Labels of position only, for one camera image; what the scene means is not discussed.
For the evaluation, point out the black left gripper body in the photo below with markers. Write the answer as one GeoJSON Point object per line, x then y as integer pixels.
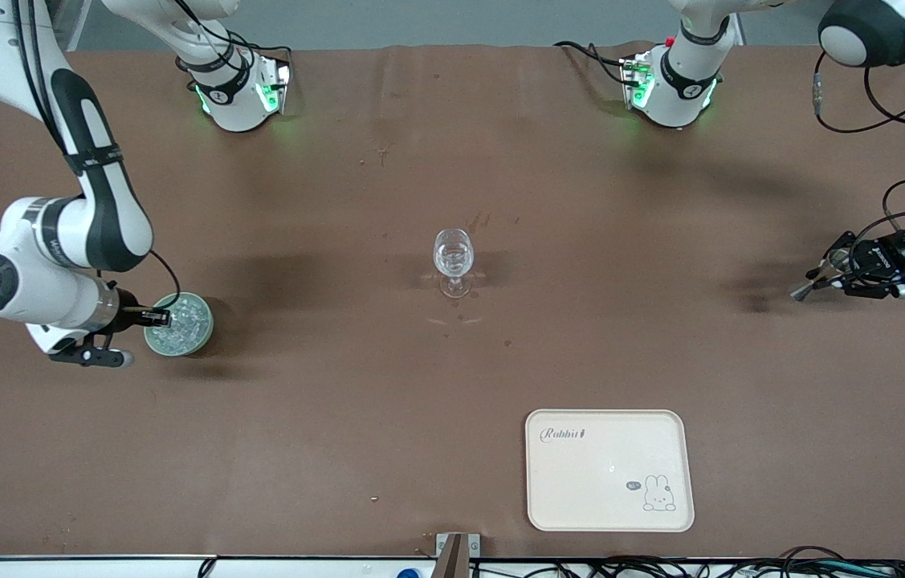
{"type": "Point", "coordinates": [898, 254]}

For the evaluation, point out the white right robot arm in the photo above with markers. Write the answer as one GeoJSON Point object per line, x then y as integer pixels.
{"type": "Point", "coordinates": [99, 201]}

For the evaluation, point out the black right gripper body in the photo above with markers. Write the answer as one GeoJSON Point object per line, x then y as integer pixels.
{"type": "Point", "coordinates": [129, 315]}

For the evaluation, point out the green round bowl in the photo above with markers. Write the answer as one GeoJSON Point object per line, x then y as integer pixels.
{"type": "Point", "coordinates": [195, 345]}

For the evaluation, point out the cream rabbit print tray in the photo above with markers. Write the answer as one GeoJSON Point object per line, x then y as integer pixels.
{"type": "Point", "coordinates": [605, 474]}

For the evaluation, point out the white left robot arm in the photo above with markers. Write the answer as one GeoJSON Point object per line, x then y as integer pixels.
{"type": "Point", "coordinates": [681, 96]}

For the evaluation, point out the pile of clear ice cubes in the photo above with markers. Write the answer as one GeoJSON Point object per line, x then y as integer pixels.
{"type": "Point", "coordinates": [187, 321]}

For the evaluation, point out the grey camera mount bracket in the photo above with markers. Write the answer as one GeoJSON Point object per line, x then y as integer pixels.
{"type": "Point", "coordinates": [456, 558]}

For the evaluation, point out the clear stemmed wine glass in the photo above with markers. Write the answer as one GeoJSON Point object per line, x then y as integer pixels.
{"type": "Point", "coordinates": [453, 261]}

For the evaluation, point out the brown table cover sheet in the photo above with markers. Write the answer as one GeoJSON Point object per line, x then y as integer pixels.
{"type": "Point", "coordinates": [340, 401]}

